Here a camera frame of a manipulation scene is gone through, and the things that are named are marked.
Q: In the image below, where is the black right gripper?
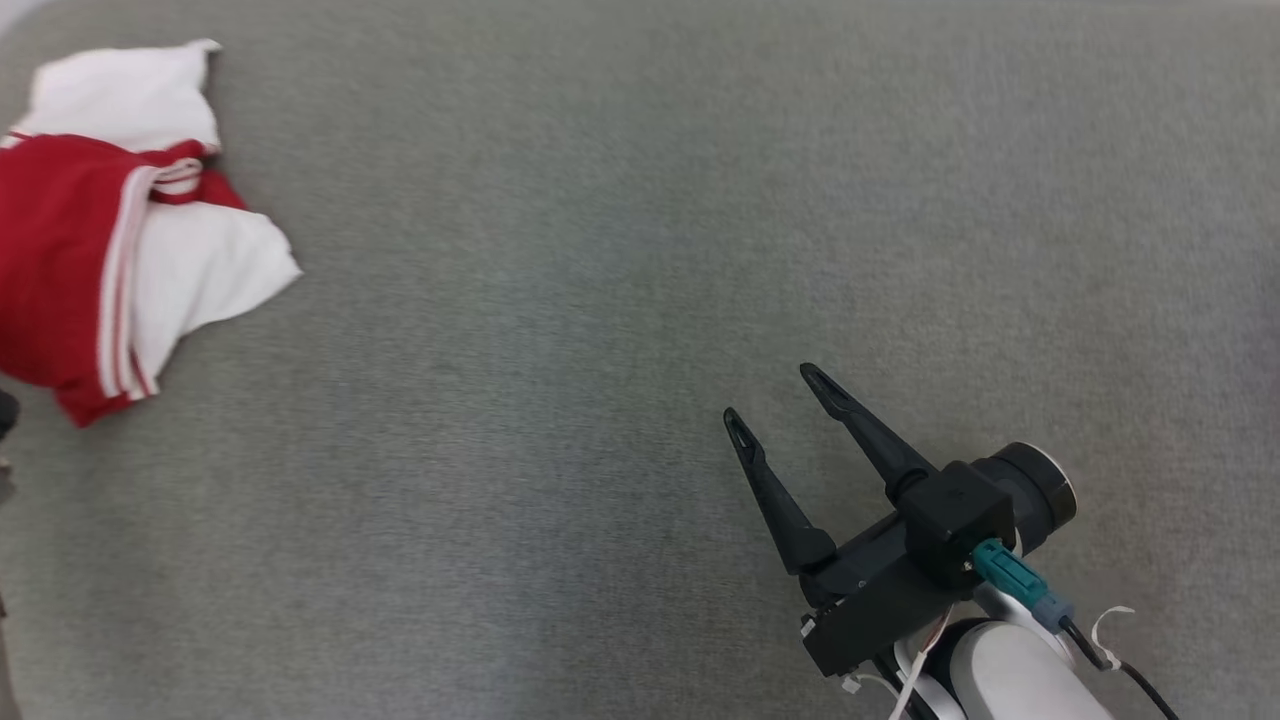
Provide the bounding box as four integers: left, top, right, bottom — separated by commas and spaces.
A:
724, 363, 969, 679

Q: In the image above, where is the red white sleeved jersey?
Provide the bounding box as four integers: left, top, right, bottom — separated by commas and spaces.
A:
0, 38, 304, 429

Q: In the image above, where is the grey fabric sofa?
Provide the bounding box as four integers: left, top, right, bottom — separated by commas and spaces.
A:
0, 0, 1280, 720

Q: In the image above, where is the right arm teal plug cable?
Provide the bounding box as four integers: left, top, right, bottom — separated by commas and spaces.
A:
972, 538, 1183, 720

